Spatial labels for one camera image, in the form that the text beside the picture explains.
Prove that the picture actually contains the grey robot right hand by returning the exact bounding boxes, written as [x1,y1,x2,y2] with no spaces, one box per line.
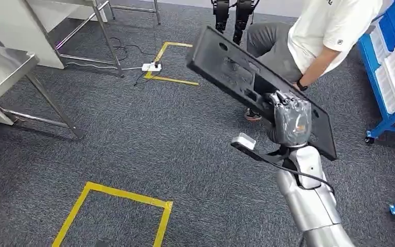
[264,90,312,148]

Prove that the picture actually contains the long black plastic panel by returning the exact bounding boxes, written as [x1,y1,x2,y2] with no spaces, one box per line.
[186,25,338,161]

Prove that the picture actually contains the seated person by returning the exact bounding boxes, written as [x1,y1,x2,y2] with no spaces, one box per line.
[244,0,384,122]

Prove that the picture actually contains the black robot leg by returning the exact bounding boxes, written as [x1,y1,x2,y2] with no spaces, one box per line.
[232,0,255,46]
[212,0,230,34]

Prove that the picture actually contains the yellow floor tape square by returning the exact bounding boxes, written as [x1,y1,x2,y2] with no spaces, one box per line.
[143,41,200,86]

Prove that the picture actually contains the white power strip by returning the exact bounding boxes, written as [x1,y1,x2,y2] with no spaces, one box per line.
[141,62,163,73]

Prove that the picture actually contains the black camera bracket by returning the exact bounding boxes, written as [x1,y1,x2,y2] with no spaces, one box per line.
[230,141,290,165]

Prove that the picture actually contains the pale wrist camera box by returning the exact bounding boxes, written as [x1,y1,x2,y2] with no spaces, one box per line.
[231,133,257,151]

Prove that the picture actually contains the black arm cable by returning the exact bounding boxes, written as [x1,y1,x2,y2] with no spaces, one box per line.
[252,150,336,195]

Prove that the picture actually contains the black floor cable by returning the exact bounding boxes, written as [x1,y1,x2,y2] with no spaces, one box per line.
[110,37,157,86]

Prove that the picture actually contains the white floor cable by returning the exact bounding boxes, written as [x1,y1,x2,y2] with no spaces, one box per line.
[66,61,143,71]

